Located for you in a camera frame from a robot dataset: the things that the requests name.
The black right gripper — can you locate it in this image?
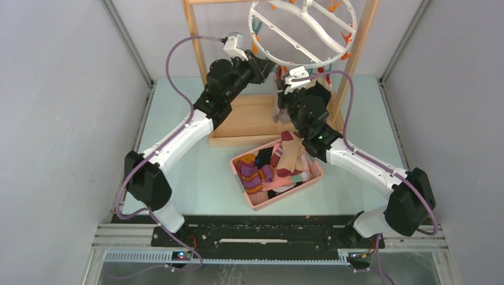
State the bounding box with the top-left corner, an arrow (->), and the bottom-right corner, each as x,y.
276,80 -> 306,138

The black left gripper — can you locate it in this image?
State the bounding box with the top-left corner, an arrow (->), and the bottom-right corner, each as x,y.
225,50 -> 275,104

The navy santa sock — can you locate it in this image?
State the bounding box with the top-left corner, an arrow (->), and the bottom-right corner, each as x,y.
316,75 -> 332,106

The grey sock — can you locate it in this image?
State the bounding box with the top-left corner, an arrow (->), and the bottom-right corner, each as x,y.
272,93 -> 291,124

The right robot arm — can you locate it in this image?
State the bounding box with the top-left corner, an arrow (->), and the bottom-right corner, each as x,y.
276,87 -> 439,248

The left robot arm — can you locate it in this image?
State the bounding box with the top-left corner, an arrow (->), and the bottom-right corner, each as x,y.
121,50 -> 276,247

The white round clip hanger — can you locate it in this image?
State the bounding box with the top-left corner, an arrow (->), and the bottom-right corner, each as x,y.
248,1 -> 358,68

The wooden hanger stand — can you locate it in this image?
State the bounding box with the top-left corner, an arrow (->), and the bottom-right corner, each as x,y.
181,1 -> 380,147

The orange clothespin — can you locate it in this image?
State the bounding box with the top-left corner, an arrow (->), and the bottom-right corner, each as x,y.
251,33 -> 260,55

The beige red striped sock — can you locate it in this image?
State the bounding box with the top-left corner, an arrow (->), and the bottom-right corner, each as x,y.
270,131 -> 310,178

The pink plastic basket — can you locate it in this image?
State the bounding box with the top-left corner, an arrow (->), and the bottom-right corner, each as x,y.
230,138 -> 324,211

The pink mint sock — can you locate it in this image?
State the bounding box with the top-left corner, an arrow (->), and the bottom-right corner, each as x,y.
262,173 -> 309,193

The purple striped sock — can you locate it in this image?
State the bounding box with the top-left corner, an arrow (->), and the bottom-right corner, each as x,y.
232,153 -> 275,195

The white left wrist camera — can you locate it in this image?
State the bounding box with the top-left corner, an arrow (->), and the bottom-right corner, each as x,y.
223,32 -> 249,61

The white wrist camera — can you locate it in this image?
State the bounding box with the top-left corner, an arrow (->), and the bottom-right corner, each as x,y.
223,32 -> 249,61
283,66 -> 311,93

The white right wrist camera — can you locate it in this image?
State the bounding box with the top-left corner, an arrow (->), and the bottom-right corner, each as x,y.
283,66 -> 311,93

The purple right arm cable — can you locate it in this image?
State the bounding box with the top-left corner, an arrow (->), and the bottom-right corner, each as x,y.
291,69 -> 440,285

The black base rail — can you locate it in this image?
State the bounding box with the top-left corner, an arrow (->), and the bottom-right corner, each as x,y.
151,215 -> 377,261

